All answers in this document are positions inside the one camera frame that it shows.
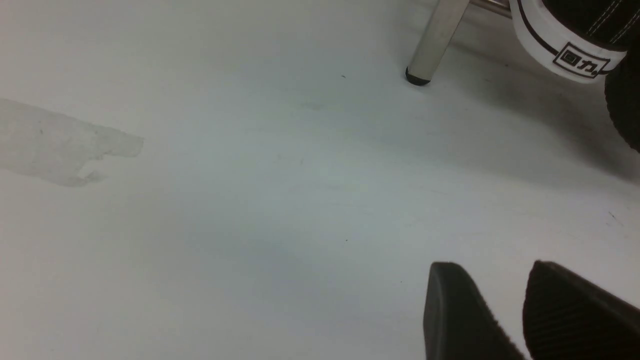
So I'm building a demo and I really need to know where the clear tape residue patch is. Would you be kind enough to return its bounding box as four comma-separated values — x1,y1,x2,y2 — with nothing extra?
0,99,144,187

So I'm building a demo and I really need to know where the black white canvas sneaker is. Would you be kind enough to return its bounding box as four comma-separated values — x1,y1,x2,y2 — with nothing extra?
509,0,640,84

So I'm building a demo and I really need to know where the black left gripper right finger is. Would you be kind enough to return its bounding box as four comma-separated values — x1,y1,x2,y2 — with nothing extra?
522,260,640,360

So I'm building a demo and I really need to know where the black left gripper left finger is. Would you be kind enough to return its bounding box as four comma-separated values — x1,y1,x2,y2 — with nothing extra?
423,261,526,360

